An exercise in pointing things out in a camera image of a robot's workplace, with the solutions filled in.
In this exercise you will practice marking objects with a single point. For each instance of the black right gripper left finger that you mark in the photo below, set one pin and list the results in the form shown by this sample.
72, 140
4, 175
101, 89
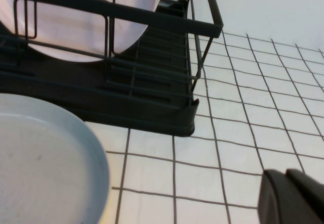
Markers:
273, 203

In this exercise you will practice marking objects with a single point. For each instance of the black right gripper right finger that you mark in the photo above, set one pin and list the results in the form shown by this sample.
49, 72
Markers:
311, 198

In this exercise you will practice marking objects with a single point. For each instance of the grey plate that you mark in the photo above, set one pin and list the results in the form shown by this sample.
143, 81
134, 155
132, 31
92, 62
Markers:
38, 171

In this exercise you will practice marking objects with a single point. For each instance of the pink plate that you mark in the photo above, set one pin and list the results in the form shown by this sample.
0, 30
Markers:
76, 19

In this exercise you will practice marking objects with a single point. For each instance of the white black-grid tablecloth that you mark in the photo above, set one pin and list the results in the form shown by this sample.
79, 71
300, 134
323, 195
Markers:
202, 158

